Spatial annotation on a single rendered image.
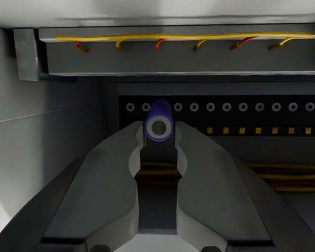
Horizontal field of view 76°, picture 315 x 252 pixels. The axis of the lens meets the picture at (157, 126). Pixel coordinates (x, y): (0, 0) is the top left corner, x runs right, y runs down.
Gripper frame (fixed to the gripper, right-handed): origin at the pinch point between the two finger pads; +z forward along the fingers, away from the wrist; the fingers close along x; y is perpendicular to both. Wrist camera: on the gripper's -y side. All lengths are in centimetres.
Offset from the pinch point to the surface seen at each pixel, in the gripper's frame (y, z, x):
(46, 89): -1.3, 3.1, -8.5
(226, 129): 7.0, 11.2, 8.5
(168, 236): 8.3, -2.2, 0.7
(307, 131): 7.2, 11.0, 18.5
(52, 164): 4.4, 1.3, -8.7
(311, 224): 13.1, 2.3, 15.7
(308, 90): 2.3, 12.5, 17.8
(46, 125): 1.3, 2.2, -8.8
